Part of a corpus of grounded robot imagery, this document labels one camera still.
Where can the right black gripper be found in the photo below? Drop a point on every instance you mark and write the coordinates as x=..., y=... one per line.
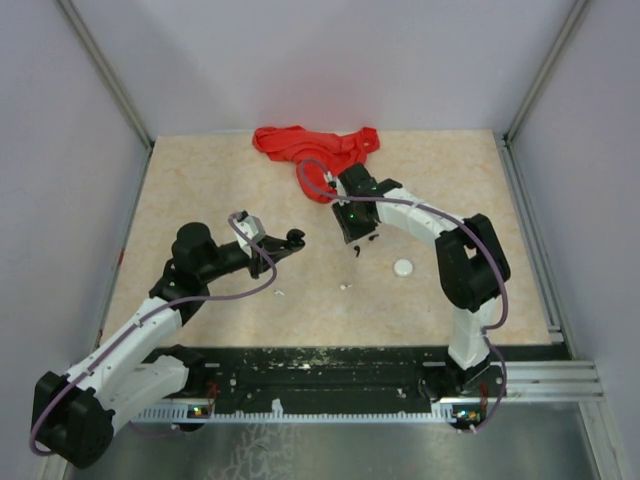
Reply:
x=351, y=233

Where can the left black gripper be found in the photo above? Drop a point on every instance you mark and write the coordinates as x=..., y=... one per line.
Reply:
x=274, y=248

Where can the black earbud charging case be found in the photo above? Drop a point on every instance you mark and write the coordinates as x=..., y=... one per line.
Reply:
x=295, y=239

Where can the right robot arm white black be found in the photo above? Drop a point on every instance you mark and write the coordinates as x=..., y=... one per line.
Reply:
x=472, y=266

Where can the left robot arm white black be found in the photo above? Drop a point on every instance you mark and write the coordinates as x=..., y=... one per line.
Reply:
x=77, y=414

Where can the white earbud charging case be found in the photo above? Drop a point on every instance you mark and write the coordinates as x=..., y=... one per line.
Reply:
x=403, y=268

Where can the red crumpled cloth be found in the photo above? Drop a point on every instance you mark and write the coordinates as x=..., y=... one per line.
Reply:
x=315, y=153

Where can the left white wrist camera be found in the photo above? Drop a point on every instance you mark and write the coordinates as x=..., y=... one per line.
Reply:
x=248, y=230

